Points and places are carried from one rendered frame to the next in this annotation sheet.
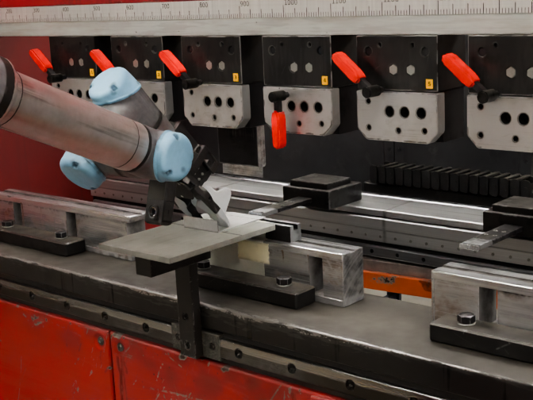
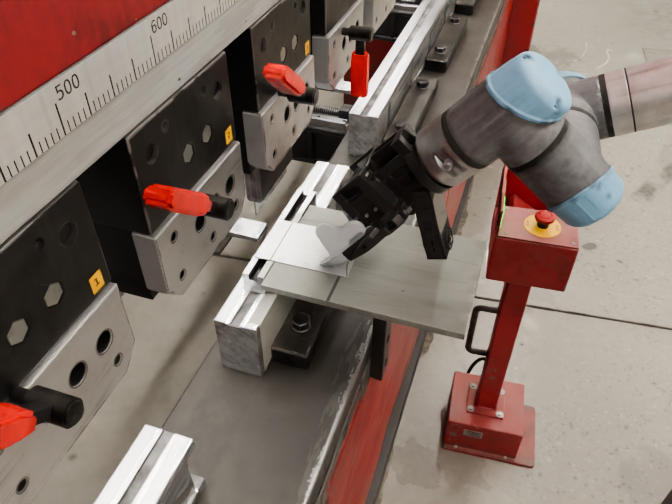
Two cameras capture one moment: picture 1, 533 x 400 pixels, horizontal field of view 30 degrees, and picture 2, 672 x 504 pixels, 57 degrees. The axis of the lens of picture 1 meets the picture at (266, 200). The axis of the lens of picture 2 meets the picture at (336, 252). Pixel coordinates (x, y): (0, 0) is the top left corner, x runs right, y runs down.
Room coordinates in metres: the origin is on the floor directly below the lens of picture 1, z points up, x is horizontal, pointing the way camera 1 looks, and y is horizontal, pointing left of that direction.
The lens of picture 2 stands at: (2.00, 0.68, 1.56)
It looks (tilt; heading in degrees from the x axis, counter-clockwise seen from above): 41 degrees down; 247
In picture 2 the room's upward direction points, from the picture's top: straight up
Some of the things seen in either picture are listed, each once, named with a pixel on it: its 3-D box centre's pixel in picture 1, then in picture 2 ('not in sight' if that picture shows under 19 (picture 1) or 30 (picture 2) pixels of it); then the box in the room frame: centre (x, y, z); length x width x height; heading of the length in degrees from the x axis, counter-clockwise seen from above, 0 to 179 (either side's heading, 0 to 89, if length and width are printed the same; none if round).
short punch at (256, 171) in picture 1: (241, 150); (269, 161); (1.82, 0.04, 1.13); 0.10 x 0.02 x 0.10; 48
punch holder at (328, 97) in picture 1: (311, 82); (316, 9); (1.70, -0.09, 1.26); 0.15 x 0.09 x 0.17; 48
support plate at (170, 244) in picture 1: (189, 236); (378, 265); (1.71, 0.14, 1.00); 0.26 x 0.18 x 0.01; 138
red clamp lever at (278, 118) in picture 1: (280, 119); (356, 62); (1.67, -0.03, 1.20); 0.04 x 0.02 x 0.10; 138
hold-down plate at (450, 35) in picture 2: not in sight; (447, 42); (1.11, -0.67, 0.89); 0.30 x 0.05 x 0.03; 48
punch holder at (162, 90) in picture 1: (153, 76); (156, 171); (1.97, 0.21, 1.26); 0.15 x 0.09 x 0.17; 48
